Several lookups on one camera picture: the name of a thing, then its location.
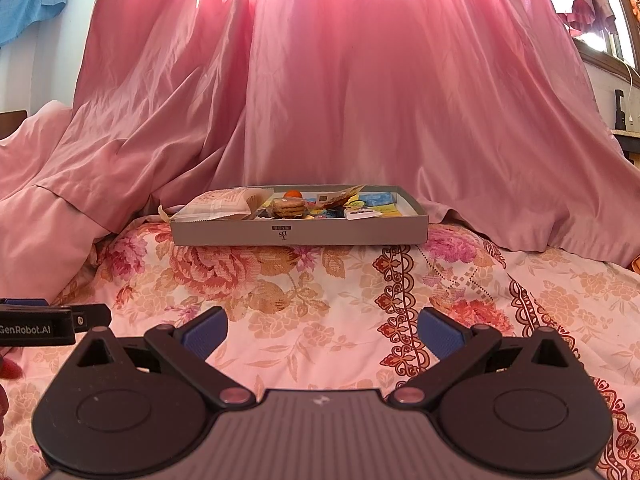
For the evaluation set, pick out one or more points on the pale pink quilt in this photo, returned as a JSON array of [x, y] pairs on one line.
[[30, 135]]

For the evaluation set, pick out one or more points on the wooden ledge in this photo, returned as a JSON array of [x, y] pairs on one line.
[[627, 145]]

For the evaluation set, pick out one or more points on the person's left hand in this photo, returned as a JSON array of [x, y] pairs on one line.
[[10, 366]]

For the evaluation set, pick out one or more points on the tan paper snack packet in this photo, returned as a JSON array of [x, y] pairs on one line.
[[340, 195]]

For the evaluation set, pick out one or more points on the orange object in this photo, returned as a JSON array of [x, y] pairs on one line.
[[636, 263]]

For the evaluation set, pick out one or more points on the red snack packet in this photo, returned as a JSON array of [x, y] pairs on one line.
[[292, 193]]

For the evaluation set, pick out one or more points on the cream blue snack packet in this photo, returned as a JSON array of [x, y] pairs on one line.
[[163, 213]]

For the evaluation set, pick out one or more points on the floral bedsheet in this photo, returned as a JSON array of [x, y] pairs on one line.
[[320, 280]]

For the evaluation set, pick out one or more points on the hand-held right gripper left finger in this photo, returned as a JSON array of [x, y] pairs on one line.
[[202, 332]]

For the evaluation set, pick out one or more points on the pink satin curtain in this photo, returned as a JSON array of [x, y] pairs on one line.
[[350, 85]]

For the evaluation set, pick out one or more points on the round cookie packet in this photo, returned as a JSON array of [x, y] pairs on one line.
[[288, 206]]

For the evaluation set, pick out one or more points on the small white snack packet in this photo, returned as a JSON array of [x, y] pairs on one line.
[[362, 214]]

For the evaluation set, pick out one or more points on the wooden window frame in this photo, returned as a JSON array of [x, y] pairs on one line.
[[602, 62]]

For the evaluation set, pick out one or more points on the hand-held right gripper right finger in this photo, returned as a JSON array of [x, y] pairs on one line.
[[440, 332]]

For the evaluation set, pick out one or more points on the black device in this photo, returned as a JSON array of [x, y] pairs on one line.
[[620, 110]]

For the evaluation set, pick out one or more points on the wooden headboard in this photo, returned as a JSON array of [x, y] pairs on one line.
[[10, 122]]

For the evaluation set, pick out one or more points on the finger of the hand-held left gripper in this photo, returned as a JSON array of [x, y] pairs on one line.
[[92, 317], [25, 302]]

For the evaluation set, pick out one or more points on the blue cloth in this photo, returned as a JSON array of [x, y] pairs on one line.
[[25, 5]]

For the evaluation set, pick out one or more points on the grey cardboard box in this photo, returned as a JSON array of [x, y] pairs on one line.
[[300, 232]]

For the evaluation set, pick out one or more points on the white snack bag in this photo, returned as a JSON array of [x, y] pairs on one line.
[[222, 202]]

